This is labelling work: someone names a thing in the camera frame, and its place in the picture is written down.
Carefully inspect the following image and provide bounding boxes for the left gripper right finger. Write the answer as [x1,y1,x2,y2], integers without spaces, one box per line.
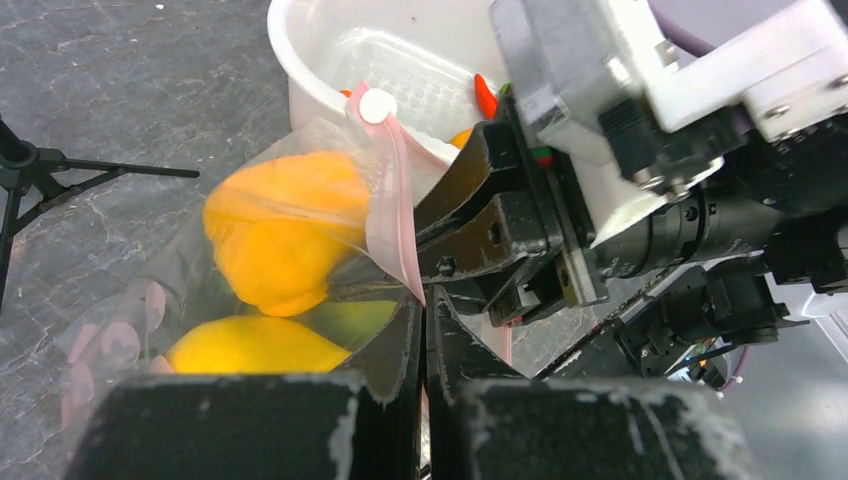
[425,286,756,479]

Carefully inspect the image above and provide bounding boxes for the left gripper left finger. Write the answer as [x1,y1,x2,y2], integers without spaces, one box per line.
[66,296,423,479]

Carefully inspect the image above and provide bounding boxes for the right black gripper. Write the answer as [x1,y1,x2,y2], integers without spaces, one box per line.
[414,93,609,326]

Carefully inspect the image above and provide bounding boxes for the red toy chili pepper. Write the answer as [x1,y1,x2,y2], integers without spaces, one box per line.
[473,73,498,120]

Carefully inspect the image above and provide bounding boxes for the white plastic basin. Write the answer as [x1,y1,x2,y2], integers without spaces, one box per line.
[266,0,507,163]

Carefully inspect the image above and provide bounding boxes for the yellow toy mango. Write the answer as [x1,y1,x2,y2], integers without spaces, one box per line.
[165,315,350,375]

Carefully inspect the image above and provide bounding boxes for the clear zip top bag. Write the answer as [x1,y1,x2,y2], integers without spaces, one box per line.
[60,84,459,453]

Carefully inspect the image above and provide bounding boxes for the orange yellow bell pepper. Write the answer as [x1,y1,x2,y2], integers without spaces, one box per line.
[202,151,369,317]

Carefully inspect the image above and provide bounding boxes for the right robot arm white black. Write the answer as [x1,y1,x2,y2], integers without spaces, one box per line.
[414,97,847,379]

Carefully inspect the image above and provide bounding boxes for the orange toy fruit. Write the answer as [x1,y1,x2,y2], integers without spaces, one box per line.
[449,128,473,150]

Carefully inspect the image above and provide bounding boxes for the silver microphone on tripod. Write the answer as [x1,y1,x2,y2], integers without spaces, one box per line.
[1,123,200,293]

